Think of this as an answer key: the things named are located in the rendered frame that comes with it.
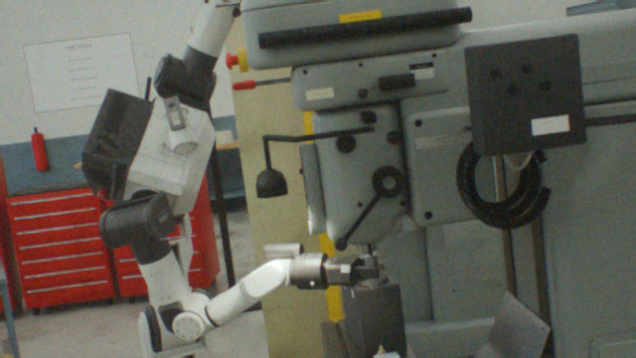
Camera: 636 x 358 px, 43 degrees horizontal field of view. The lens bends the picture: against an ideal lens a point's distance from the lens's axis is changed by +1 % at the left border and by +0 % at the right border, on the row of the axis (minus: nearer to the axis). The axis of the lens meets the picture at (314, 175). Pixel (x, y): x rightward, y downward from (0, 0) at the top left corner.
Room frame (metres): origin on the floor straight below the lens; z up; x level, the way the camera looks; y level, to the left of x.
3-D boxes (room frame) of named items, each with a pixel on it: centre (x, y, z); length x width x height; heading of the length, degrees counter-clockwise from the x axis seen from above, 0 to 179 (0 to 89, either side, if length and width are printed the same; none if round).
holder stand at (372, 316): (2.21, -0.12, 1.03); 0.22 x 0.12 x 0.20; 10
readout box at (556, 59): (1.53, -0.42, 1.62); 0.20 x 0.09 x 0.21; 93
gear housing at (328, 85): (1.85, -0.15, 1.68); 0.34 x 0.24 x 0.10; 93
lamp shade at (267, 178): (1.81, 0.10, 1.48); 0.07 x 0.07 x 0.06
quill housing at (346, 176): (1.85, -0.11, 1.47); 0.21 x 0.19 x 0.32; 3
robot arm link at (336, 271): (1.88, -0.02, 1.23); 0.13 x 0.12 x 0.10; 161
